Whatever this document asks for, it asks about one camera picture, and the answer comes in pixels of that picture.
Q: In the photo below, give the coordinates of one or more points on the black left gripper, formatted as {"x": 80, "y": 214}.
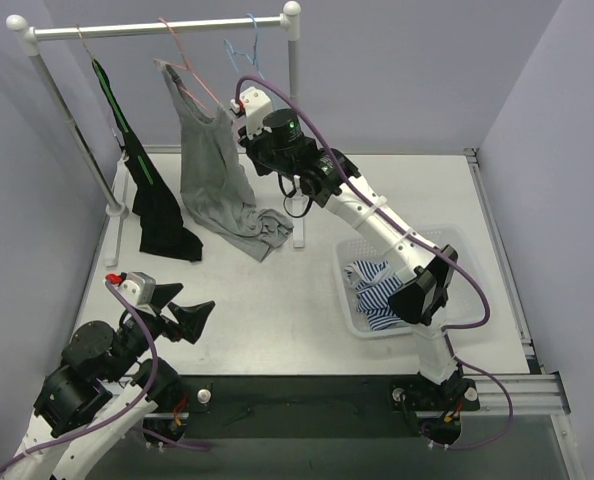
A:
{"x": 163, "y": 316}

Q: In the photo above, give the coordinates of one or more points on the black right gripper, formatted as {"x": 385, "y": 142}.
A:
{"x": 256, "y": 143}

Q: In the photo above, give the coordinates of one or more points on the grey tank top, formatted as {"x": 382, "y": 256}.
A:
{"x": 214, "y": 187}

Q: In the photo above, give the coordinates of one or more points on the pink wire hanger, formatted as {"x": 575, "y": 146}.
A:
{"x": 187, "y": 70}

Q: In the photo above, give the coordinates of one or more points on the blue white striped tank top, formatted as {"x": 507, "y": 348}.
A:
{"x": 374, "y": 283}

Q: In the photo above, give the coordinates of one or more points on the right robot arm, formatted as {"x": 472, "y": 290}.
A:
{"x": 275, "y": 142}

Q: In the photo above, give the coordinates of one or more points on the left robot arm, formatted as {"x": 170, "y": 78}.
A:
{"x": 109, "y": 380}

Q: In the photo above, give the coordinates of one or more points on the black garment with green stripe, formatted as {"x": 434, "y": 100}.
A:
{"x": 162, "y": 228}

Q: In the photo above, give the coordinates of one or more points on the white clothes rack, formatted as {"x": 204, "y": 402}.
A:
{"x": 30, "y": 37}

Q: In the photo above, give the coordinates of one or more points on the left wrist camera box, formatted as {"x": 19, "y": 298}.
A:
{"x": 137, "y": 288}

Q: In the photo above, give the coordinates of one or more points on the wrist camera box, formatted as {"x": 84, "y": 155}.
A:
{"x": 137, "y": 288}
{"x": 254, "y": 105}

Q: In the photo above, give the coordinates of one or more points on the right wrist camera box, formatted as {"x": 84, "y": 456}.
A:
{"x": 254, "y": 105}

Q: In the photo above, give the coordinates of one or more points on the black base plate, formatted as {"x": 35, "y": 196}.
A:
{"x": 315, "y": 407}

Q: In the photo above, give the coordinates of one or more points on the copper wire hanger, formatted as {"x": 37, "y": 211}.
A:
{"x": 84, "y": 44}

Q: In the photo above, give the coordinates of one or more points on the aluminium table frame rail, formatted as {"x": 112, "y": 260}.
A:
{"x": 283, "y": 317}

